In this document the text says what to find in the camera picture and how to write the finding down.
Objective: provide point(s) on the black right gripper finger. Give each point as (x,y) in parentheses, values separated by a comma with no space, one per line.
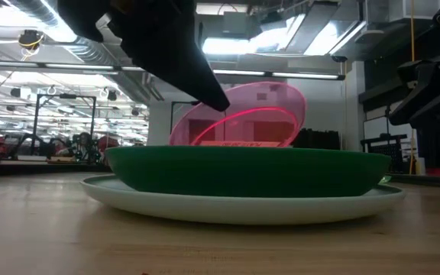
(426,107)
(415,76)

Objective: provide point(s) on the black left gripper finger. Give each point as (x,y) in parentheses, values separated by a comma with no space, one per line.
(189,72)

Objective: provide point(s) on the pink transparent plastic plate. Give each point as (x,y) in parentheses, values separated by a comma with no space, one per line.
(266,99)

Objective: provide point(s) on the stack of black crates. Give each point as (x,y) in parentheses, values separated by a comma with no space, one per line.
(317,139)

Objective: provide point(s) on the black equipment cart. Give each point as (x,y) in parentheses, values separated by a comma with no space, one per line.
(386,147)

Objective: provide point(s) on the red chair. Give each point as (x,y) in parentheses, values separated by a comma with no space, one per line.
(108,142)

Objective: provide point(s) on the long ceiling light bar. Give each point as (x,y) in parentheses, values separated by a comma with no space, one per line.
(304,75)

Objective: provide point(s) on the dark green bowl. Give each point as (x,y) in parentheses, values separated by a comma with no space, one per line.
(243,172)

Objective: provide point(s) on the person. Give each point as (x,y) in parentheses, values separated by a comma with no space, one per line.
(85,147)

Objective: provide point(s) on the large pale green plate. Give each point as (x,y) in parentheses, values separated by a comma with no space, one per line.
(243,210)

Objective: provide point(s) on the black security camera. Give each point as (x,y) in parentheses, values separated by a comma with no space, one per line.
(339,59)

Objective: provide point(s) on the tall black rig frame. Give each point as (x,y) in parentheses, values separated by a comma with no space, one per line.
(67,96)

